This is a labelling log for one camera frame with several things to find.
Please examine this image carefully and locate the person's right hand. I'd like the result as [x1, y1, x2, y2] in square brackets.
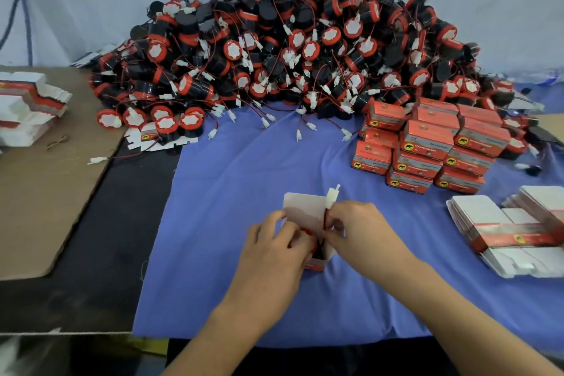
[321, 201, 422, 288]

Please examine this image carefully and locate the person's left hand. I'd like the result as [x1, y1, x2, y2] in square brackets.
[219, 210, 317, 330]

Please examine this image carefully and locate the single red black buzzer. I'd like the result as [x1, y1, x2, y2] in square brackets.
[300, 183, 342, 253]

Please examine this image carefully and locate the orange white paper box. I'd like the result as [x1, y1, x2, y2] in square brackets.
[282, 192, 338, 272]
[351, 140, 394, 176]
[434, 166, 486, 194]
[399, 118, 455, 161]
[443, 145, 497, 177]
[361, 126, 400, 147]
[454, 117, 512, 158]
[392, 149, 444, 179]
[458, 103, 503, 126]
[412, 98, 461, 131]
[365, 98, 408, 132]
[385, 167, 433, 194]

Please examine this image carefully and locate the stack of paper boxes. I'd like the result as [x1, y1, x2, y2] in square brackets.
[0, 70, 73, 147]
[445, 184, 564, 280]

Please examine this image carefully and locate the pile of black red buzzers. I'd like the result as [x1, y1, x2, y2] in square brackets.
[88, 0, 541, 147]

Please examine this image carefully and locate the person's right forearm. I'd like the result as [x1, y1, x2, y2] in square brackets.
[392, 257, 564, 376]

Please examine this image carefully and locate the person's left forearm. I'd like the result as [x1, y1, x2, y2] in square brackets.
[163, 305, 274, 376]

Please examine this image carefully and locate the blue cloth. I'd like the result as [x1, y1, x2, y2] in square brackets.
[130, 80, 564, 357]

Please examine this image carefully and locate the brown cardboard sheet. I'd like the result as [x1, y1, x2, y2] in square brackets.
[533, 113, 564, 143]
[0, 67, 129, 281]

